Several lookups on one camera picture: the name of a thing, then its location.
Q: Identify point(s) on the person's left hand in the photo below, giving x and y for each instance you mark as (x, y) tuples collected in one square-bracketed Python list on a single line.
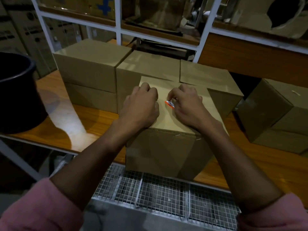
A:
[(142, 110)]

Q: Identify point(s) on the person's right hand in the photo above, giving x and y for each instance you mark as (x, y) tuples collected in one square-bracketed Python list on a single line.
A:
[(192, 110)]

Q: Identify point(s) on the orange white sticker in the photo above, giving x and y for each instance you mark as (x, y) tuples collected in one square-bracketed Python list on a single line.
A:
[(296, 93), (170, 104)]

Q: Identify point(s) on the plain brown cardboard box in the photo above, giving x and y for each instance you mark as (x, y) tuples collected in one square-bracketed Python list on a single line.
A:
[(163, 153), (269, 113), (209, 79), (146, 64), (89, 67)]

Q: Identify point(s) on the black plastic bucket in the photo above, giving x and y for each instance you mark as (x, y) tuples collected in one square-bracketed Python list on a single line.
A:
[(19, 98)]

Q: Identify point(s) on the person's right forearm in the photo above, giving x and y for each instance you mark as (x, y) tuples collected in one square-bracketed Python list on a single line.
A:
[(245, 175)]

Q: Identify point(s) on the person's left forearm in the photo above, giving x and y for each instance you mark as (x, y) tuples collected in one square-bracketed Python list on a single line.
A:
[(86, 170)]

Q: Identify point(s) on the crumpled brown cardboard box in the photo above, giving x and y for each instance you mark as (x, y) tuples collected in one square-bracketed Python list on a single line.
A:
[(161, 11)]

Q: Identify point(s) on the Pico box with hole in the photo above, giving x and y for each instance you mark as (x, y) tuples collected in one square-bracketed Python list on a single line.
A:
[(247, 14)]

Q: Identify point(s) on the stack of large appliance cartons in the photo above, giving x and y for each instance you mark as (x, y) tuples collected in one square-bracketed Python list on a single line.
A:
[(19, 33)]

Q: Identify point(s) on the wooden drawer panel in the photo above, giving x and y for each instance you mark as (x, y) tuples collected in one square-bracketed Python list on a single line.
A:
[(252, 60)]

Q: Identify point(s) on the white metal shelf rack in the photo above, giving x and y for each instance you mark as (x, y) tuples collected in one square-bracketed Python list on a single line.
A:
[(118, 21)]

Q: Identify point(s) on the pink right shirt sleeve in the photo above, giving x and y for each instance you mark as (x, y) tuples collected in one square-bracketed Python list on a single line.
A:
[(276, 216)]

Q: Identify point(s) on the pink shirt sleeve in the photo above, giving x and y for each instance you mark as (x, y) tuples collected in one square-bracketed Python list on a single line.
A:
[(41, 209), (276, 216)]

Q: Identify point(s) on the pink left shirt sleeve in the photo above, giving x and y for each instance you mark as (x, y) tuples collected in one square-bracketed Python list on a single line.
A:
[(41, 209)]

